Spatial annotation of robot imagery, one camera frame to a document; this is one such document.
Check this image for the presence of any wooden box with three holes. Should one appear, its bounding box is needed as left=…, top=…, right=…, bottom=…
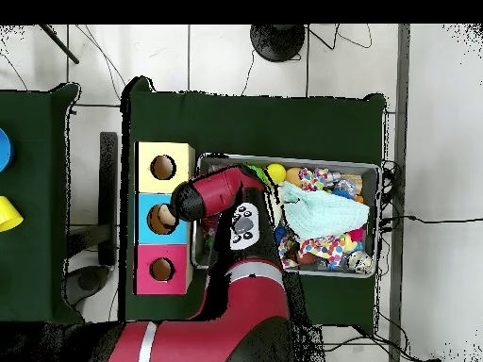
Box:
left=134, top=141, right=196, bottom=295

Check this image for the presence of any silver crushed can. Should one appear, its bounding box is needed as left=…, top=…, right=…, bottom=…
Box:
left=348, top=251, right=375, bottom=274

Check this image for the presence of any yellow cup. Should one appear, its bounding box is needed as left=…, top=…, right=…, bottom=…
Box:
left=0, top=195, right=24, bottom=233

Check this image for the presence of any small colourful dotted cloth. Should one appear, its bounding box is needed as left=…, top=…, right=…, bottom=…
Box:
left=299, top=167, right=333, bottom=191

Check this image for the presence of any large colourful dotted cloth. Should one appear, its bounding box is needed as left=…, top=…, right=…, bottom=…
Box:
left=278, top=233, right=356, bottom=269

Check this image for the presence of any shallow clear mesh bin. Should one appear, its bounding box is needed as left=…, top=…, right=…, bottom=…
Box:
left=192, top=154, right=381, bottom=279

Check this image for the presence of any black pole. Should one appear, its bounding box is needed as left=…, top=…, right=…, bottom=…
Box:
left=39, top=24, right=80, bottom=65

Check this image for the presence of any yellow ball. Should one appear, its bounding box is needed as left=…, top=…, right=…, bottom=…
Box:
left=267, top=163, right=288, bottom=186

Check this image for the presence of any dark green table cloth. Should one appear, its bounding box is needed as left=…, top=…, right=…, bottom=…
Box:
left=120, top=74, right=390, bottom=333

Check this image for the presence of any mint green cloth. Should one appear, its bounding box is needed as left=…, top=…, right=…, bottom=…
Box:
left=278, top=180, right=371, bottom=241

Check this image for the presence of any grey round stand foot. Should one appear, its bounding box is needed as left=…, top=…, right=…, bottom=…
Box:
left=63, top=265, right=110, bottom=303

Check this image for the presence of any green cloth side table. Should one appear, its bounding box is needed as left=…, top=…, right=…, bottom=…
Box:
left=0, top=82, right=82, bottom=325

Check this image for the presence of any blue round object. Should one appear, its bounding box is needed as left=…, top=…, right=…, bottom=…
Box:
left=0, top=127, right=14, bottom=171

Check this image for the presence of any black round stand base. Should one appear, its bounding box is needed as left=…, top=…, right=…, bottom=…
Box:
left=250, top=24, right=307, bottom=63

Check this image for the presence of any black panel stand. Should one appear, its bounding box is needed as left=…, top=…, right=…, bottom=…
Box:
left=99, top=131, right=120, bottom=265

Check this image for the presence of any tan orange ball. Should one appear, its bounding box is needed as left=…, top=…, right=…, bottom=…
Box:
left=285, top=167, right=303, bottom=188

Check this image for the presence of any black cable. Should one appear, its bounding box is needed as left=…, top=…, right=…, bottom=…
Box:
left=380, top=213, right=483, bottom=227

